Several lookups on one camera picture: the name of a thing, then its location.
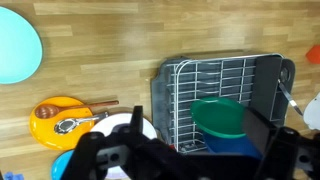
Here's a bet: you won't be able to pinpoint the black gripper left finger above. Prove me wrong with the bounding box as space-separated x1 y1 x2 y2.
63 105 174 180

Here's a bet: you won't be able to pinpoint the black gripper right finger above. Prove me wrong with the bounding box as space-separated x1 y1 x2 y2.
242 108 320 180

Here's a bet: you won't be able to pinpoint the small silver metal spoon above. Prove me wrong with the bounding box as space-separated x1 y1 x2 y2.
277 66 304 117

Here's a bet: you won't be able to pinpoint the pale pink plate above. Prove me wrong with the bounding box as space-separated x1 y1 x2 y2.
89 113 158 180

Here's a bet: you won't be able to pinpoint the dark blue plate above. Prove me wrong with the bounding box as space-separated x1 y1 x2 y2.
201 131 263 160

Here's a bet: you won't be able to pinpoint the green plate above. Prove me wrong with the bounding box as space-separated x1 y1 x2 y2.
189 96 248 140

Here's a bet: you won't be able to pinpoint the large silver serving spoon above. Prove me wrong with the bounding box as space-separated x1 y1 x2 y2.
53 111 110 136

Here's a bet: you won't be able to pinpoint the small sky blue plate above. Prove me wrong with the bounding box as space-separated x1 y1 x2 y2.
50 149 76 180

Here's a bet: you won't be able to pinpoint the brown wooden spoon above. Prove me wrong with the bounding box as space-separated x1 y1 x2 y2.
34 99 120 120

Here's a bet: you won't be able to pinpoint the yellow orange plate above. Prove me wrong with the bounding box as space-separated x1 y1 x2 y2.
29 96 96 151

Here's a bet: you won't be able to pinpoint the large turquoise plate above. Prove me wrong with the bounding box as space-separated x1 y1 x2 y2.
0 6 44 85

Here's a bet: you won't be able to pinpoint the white rounded object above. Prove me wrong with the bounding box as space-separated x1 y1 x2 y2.
302 93 320 131

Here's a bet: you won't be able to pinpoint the small orange cup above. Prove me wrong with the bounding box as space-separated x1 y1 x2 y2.
305 44 320 65

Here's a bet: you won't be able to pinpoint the blue tape strips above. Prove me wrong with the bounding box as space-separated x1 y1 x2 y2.
3 171 25 180

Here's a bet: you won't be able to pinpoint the grey wire dish rack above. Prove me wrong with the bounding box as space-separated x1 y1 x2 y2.
150 53 296 155

